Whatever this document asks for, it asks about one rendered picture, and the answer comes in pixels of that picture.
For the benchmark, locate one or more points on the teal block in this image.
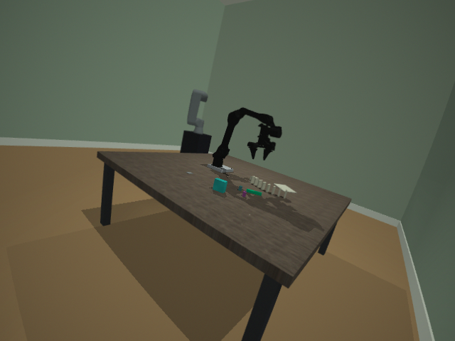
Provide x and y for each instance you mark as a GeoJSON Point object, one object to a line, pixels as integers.
{"type": "Point", "coordinates": [220, 185]}

